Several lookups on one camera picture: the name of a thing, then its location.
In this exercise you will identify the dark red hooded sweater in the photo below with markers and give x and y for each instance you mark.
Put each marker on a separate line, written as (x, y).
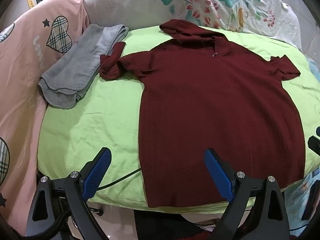
(212, 105)

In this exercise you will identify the grey towel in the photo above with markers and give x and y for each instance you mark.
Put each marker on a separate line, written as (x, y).
(75, 67)

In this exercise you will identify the black bag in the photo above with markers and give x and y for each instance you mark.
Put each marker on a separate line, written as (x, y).
(311, 202)

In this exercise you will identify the person's red fleece garment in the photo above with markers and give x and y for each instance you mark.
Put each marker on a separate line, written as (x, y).
(202, 236)

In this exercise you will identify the pink heart printed quilt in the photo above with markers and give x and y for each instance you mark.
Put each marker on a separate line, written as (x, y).
(22, 67)

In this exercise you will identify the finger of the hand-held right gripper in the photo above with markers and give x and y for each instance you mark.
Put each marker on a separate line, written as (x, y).
(315, 143)

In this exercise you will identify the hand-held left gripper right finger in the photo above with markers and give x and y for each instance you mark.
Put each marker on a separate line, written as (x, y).
(217, 175)

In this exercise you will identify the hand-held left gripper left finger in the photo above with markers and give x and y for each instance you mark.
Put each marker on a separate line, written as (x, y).
(97, 175)

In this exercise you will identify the light green bed sheet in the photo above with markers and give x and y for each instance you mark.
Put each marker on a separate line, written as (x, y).
(95, 120)

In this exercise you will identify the light blue printed sheet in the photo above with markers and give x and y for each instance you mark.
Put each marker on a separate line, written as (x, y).
(297, 200)

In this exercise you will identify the white floral quilt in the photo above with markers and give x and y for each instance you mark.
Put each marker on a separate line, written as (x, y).
(225, 2)

